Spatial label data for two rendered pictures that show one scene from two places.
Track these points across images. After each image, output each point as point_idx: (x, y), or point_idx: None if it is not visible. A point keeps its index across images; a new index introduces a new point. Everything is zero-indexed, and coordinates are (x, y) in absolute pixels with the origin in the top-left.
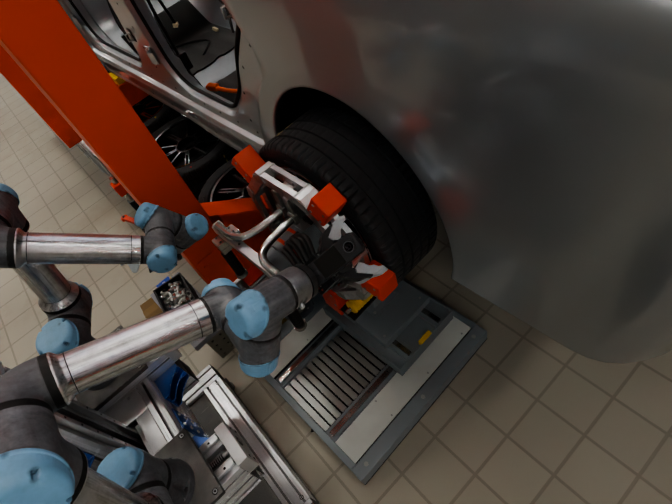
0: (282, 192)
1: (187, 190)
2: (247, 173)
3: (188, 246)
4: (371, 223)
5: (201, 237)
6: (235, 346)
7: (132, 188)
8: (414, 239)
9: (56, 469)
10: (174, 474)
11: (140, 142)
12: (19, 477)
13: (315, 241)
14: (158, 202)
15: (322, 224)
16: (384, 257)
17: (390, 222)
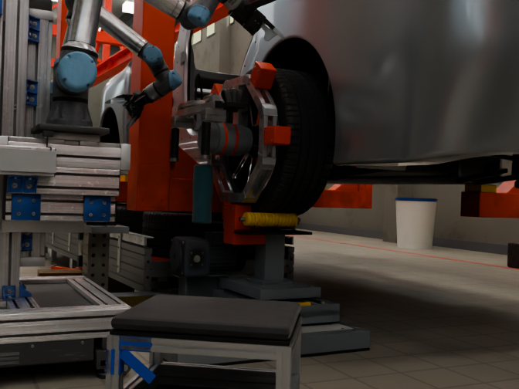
0: (237, 82)
1: (170, 104)
2: (218, 92)
3: (161, 90)
4: (286, 93)
5: (173, 83)
6: (191, 5)
7: (143, 73)
8: (313, 130)
9: None
10: (87, 107)
11: (165, 53)
12: None
13: (242, 131)
14: None
15: (255, 84)
16: (287, 121)
17: (300, 102)
